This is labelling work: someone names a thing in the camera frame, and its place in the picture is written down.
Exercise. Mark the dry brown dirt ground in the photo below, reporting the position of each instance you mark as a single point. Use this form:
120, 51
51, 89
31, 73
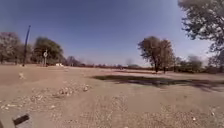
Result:
110, 100

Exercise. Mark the broad leafy tree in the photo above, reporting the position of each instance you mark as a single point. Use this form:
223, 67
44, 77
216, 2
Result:
156, 51

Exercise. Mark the small white building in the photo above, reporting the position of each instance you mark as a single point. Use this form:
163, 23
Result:
59, 64

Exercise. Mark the row of trees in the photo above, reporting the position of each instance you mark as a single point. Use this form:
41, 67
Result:
48, 49

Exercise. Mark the distant low tree line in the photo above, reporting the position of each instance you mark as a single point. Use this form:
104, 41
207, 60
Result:
193, 65

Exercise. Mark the tall dark pole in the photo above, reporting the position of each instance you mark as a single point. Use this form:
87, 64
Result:
26, 43

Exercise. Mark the large overhanging tree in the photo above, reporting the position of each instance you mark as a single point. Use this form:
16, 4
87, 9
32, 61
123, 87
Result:
203, 20

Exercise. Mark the round sign on post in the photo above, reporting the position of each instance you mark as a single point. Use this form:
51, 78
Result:
45, 54

